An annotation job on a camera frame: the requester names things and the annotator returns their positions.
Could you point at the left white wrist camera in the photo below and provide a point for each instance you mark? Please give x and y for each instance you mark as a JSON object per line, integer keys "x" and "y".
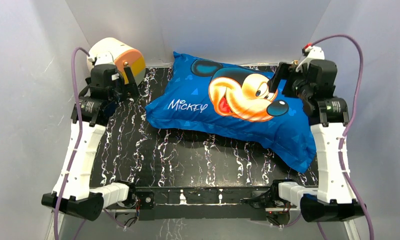
{"x": 101, "y": 59}

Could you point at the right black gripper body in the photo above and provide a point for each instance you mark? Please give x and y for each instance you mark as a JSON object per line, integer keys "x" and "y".
{"x": 300, "y": 86}

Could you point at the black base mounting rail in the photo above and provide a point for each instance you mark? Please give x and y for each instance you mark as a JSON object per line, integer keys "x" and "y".
{"x": 231, "y": 202}

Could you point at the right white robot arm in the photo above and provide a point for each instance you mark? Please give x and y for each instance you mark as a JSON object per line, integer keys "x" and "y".
{"x": 334, "y": 199}

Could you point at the blue and yellow pillowcase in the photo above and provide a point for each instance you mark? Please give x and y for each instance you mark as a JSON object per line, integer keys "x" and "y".
{"x": 235, "y": 102}

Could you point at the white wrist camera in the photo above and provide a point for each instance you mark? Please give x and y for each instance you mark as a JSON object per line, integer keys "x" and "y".
{"x": 101, "y": 59}
{"x": 310, "y": 52}

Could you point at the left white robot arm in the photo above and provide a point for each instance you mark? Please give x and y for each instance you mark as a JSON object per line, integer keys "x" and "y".
{"x": 97, "y": 103}

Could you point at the white cylinder drawer unit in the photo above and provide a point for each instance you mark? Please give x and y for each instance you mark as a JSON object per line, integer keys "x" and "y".
{"x": 123, "y": 54}

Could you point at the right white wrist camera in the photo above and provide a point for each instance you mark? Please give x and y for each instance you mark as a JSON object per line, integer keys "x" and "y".
{"x": 310, "y": 52}

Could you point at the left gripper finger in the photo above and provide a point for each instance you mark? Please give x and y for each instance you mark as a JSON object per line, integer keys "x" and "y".
{"x": 130, "y": 79}
{"x": 133, "y": 90}

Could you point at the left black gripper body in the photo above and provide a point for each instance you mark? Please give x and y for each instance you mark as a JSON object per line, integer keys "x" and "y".
{"x": 121, "y": 81}

